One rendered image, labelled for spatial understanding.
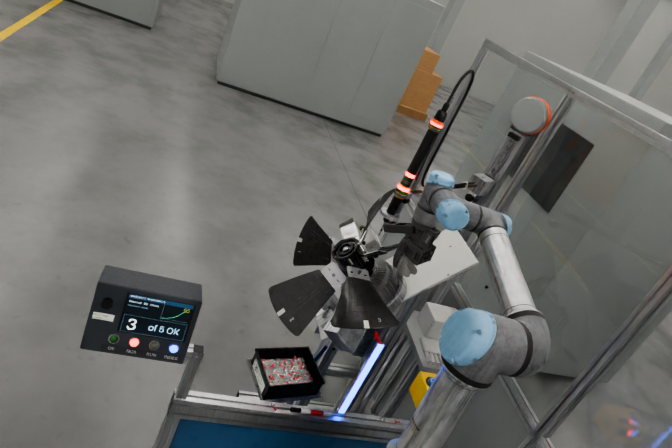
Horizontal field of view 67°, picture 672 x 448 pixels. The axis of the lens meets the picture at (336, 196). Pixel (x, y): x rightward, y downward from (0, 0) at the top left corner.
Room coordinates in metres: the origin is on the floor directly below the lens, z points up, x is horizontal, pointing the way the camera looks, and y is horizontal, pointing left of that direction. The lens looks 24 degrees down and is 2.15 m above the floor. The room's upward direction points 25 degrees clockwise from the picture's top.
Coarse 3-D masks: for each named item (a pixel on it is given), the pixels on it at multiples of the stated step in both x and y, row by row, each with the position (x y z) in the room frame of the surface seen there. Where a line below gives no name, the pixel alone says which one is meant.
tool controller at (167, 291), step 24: (96, 288) 0.95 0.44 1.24; (120, 288) 0.97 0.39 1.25; (144, 288) 1.00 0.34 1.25; (168, 288) 1.05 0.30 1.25; (192, 288) 1.09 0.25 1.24; (96, 312) 0.94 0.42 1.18; (120, 312) 0.96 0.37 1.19; (144, 312) 0.98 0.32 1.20; (168, 312) 1.00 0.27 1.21; (192, 312) 1.03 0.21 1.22; (96, 336) 0.93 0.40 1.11; (120, 336) 0.95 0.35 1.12; (144, 336) 0.97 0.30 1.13; (168, 336) 0.99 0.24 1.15; (168, 360) 0.98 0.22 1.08
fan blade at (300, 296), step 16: (320, 272) 1.64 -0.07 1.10; (272, 288) 1.62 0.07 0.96; (288, 288) 1.61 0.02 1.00; (304, 288) 1.60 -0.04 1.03; (320, 288) 1.61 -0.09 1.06; (272, 304) 1.58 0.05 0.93; (288, 304) 1.57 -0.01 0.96; (304, 304) 1.57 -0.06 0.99; (320, 304) 1.58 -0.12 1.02; (304, 320) 1.53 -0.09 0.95
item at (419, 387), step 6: (420, 372) 1.39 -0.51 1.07; (426, 372) 1.40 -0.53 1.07; (420, 378) 1.38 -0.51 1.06; (426, 378) 1.37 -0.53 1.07; (414, 384) 1.38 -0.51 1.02; (420, 384) 1.36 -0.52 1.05; (426, 384) 1.35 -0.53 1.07; (414, 390) 1.37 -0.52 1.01; (420, 390) 1.35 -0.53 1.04; (426, 390) 1.32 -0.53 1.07; (414, 396) 1.35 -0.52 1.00; (420, 396) 1.33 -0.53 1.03; (414, 402) 1.34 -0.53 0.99; (420, 402) 1.32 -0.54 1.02
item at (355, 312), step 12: (348, 288) 1.51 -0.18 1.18; (360, 288) 1.53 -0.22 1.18; (372, 288) 1.56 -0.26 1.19; (348, 300) 1.46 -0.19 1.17; (360, 300) 1.47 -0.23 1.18; (372, 300) 1.50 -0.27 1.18; (336, 312) 1.41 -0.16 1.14; (348, 312) 1.41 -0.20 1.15; (360, 312) 1.42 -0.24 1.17; (372, 312) 1.44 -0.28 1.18; (384, 312) 1.46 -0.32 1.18; (336, 324) 1.36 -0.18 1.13; (348, 324) 1.37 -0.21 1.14; (360, 324) 1.38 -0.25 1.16; (372, 324) 1.39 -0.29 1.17; (384, 324) 1.40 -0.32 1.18; (396, 324) 1.41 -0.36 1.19
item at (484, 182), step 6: (474, 174) 2.10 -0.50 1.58; (480, 174) 2.14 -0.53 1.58; (486, 174) 2.17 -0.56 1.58; (474, 180) 2.09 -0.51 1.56; (480, 180) 2.08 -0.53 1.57; (486, 180) 2.09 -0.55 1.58; (492, 180) 2.13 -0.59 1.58; (480, 186) 2.07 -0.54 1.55; (486, 186) 2.09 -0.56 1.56; (474, 192) 2.08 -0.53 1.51; (480, 192) 2.07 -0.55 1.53; (486, 192) 2.12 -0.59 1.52
